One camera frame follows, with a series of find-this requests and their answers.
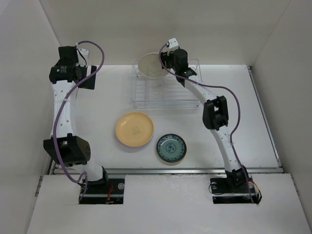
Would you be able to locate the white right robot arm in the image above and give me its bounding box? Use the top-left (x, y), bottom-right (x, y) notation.
top-left (158, 48), bottom-right (248, 192)

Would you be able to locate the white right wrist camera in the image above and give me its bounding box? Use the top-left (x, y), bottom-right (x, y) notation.
top-left (166, 38), bottom-right (179, 51)

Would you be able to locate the pink plate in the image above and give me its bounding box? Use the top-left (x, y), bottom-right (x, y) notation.
top-left (120, 140), bottom-right (150, 148)

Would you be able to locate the orange plate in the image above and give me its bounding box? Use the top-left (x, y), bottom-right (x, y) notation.
top-left (115, 112), bottom-right (154, 141)

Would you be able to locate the beige plate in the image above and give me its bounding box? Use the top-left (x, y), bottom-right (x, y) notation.
top-left (138, 53), bottom-right (168, 79)

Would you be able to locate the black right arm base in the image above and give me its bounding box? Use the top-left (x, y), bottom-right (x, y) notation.
top-left (209, 177), bottom-right (263, 205)

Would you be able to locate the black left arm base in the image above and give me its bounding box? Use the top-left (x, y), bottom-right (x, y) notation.
top-left (78, 175), bottom-right (125, 205)

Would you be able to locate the white wire dish rack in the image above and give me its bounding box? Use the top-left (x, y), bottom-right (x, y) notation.
top-left (131, 59), bottom-right (200, 111)

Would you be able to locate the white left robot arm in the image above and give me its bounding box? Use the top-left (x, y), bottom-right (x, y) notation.
top-left (43, 46), bottom-right (109, 194)

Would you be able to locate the green blue floral plate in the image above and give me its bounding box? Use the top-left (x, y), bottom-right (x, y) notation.
top-left (156, 134), bottom-right (187, 163)

